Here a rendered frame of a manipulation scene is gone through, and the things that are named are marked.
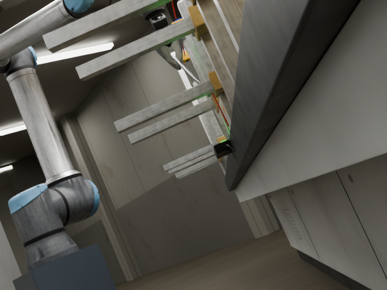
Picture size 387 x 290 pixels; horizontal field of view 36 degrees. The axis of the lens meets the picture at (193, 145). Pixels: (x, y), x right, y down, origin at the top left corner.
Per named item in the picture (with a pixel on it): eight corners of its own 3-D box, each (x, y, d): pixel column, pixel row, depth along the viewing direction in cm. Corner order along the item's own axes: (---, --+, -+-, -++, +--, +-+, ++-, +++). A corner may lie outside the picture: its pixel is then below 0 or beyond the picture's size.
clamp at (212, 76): (215, 90, 155) (207, 73, 155) (216, 99, 168) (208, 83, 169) (235, 81, 155) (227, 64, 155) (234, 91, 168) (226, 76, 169)
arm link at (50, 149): (50, 233, 222) (-19, 53, 229) (84, 221, 236) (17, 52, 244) (75, 221, 213) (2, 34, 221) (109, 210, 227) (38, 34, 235)
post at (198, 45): (246, 157, 160) (175, 0, 165) (246, 158, 163) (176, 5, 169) (258, 152, 160) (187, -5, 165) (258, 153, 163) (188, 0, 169)
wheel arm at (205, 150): (165, 172, 282) (162, 164, 282) (166, 173, 285) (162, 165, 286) (249, 136, 282) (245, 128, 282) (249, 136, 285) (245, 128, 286)
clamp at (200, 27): (193, 28, 131) (184, 8, 132) (196, 45, 144) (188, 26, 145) (219, 16, 131) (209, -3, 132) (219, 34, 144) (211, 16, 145)
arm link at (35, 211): (14, 248, 208) (-4, 202, 210) (51, 235, 222) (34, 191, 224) (39, 235, 199) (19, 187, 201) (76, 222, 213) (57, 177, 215)
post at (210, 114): (232, 171, 284) (192, 81, 290) (231, 171, 288) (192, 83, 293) (238, 168, 284) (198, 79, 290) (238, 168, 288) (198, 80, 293)
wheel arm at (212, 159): (177, 179, 356) (174, 172, 357) (177, 179, 360) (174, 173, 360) (243, 150, 356) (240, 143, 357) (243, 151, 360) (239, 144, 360)
